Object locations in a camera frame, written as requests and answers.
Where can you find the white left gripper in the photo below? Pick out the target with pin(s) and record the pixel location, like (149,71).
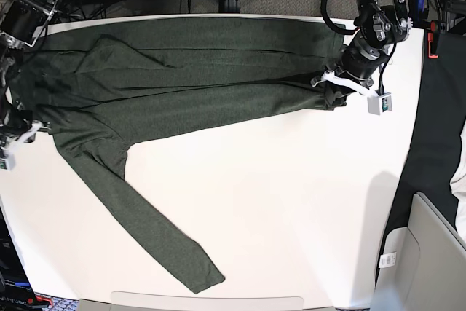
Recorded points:
(336,92)

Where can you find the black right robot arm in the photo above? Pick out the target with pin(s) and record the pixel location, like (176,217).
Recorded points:
(22,23)

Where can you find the grey plastic bin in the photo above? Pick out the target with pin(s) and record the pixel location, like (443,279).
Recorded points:
(430,266)

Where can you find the red clamp on table edge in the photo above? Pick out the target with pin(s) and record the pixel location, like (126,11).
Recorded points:
(432,39)

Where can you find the blue handled tool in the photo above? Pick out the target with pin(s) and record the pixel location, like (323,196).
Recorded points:
(419,10)

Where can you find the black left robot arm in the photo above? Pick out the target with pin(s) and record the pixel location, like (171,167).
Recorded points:
(378,28)

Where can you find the dark green long-sleeve shirt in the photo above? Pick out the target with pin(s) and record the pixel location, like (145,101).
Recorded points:
(104,88)

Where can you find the white cloth pile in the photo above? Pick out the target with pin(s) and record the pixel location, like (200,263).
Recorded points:
(457,184)

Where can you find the dark grey cloth sheet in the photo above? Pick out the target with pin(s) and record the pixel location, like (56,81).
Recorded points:
(435,147)

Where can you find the black box with orange print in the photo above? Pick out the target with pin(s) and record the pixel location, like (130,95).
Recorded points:
(16,291)

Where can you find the white barcode label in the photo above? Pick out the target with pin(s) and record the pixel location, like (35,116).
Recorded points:
(387,260)

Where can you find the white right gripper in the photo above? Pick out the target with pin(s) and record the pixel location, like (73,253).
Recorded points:
(13,143)

